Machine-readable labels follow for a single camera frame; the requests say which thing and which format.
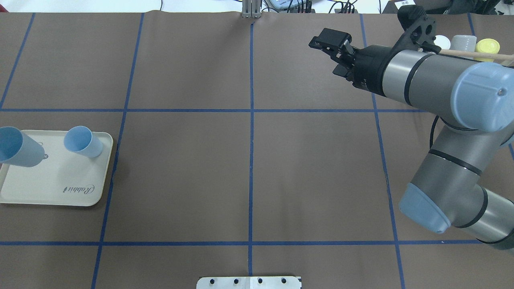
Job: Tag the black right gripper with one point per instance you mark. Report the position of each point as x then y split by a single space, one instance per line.
370 69

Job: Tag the pale green plastic cup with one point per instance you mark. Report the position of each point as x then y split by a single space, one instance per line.
442 42

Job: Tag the grey plastic cup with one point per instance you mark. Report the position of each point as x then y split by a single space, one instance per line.
463 43

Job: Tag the yellow plastic cup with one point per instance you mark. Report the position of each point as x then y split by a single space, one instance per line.
490 46

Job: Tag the blue cup front row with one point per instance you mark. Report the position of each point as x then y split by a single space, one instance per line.
18 149

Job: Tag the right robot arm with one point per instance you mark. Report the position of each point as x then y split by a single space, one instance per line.
473 99

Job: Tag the black label box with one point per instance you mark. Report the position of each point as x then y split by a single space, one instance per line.
393 6

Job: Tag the cream plastic tray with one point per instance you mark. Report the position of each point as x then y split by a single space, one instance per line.
64 178

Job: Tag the aluminium frame post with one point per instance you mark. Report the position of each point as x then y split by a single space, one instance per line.
251 8

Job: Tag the white wire cup rack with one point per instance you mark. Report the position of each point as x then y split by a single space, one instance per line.
477 54

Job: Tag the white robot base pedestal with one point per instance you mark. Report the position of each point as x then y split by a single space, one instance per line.
248 282

